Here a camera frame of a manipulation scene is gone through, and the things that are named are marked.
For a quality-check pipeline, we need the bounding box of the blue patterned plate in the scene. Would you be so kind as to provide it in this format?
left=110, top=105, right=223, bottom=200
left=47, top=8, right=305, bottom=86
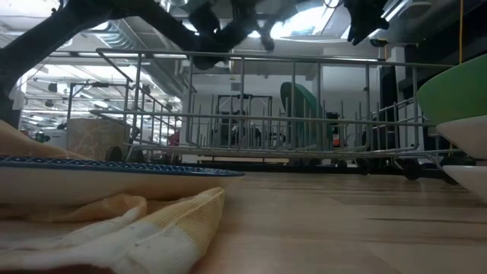
left=0, top=154, right=245, bottom=209

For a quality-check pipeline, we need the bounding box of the grey wire dish rack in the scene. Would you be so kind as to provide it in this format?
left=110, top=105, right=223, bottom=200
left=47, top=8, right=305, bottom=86
left=89, top=47, right=463, bottom=182

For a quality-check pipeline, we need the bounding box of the black upright post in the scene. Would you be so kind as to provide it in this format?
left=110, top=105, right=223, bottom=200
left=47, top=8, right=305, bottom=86
left=380, top=64, right=399, bottom=151

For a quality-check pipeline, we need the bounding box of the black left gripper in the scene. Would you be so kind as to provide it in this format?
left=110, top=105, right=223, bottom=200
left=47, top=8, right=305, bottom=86
left=189, top=0, right=290, bottom=72

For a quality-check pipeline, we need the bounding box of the grey mug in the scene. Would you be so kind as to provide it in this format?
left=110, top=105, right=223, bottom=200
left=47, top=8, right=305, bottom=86
left=66, top=117, right=132, bottom=161

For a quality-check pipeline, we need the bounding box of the yellow checked cloth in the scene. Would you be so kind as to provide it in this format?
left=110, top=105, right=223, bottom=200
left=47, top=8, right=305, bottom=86
left=0, top=119, right=226, bottom=274

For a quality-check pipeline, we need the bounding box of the light green plate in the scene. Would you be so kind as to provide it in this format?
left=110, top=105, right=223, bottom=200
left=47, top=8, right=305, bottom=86
left=416, top=53, right=487, bottom=125

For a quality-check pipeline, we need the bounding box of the yellow cable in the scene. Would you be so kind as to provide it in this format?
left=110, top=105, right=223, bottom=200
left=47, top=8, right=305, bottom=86
left=457, top=0, right=465, bottom=65

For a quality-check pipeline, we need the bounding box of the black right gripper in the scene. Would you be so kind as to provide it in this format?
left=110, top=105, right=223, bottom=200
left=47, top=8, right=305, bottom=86
left=344, top=0, right=391, bottom=46

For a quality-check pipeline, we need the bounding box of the teal plate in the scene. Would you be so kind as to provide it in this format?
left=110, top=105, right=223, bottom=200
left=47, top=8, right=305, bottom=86
left=280, top=81, right=325, bottom=150

